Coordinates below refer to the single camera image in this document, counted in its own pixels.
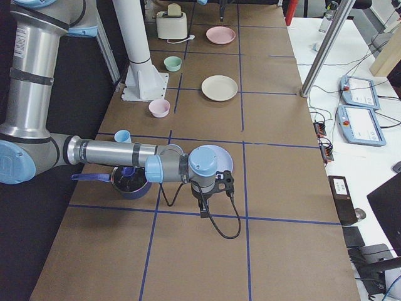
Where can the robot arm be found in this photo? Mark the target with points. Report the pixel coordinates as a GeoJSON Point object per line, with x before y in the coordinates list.
{"type": "Point", "coordinates": [29, 149]}

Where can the teach pendant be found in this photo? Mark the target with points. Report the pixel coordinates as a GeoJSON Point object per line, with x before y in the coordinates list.
{"type": "Point", "coordinates": [359, 92]}
{"type": "Point", "coordinates": [360, 126]}

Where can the black box with label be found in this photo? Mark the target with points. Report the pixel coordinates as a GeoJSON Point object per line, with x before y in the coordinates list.
{"type": "Point", "coordinates": [342, 200]}

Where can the cream plate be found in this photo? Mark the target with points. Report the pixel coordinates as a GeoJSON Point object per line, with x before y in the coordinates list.
{"type": "Point", "coordinates": [219, 88]}

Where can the cream toaster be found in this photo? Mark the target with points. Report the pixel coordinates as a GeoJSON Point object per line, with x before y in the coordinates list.
{"type": "Point", "coordinates": [171, 27]}

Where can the teach pendant near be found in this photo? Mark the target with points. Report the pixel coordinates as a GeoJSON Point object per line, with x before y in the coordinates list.
{"type": "Point", "coordinates": [360, 126]}

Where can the bread slice in toaster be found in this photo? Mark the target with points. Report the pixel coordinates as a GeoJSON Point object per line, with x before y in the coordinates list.
{"type": "Point", "coordinates": [174, 10]}

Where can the pink bowl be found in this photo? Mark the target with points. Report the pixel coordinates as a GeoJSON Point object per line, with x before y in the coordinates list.
{"type": "Point", "coordinates": [159, 108]}

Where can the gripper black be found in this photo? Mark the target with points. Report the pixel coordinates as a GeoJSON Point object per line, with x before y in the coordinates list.
{"type": "Point", "coordinates": [199, 196]}

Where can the water bottle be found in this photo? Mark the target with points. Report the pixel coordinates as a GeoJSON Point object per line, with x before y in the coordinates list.
{"type": "Point", "coordinates": [328, 16]}

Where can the wooden block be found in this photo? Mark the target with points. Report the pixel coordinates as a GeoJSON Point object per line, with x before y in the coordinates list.
{"type": "Point", "coordinates": [388, 43]}

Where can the brown paper table cover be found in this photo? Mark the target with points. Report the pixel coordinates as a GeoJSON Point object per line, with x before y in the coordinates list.
{"type": "Point", "coordinates": [278, 239]}

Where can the teach pendant far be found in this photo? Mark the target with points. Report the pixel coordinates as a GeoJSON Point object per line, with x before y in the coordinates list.
{"type": "Point", "coordinates": [359, 92]}

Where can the aluminium frame post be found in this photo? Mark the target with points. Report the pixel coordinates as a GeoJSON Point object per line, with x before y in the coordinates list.
{"type": "Point", "coordinates": [330, 37]}

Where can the blue plate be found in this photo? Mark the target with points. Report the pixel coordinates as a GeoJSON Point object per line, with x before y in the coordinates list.
{"type": "Point", "coordinates": [224, 159]}

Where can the pink plate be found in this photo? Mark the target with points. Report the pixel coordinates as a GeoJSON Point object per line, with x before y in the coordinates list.
{"type": "Point", "coordinates": [220, 35]}

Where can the dark blue pot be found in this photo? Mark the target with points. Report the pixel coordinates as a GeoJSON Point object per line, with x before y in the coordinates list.
{"type": "Point", "coordinates": [130, 182]}

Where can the light blue cup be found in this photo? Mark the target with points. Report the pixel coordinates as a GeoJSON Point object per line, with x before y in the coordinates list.
{"type": "Point", "coordinates": [122, 136]}

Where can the black monitor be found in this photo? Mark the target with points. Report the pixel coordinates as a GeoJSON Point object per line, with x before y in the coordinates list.
{"type": "Point", "coordinates": [385, 204]}

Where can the green bowl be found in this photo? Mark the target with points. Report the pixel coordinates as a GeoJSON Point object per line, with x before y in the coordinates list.
{"type": "Point", "coordinates": [173, 63]}

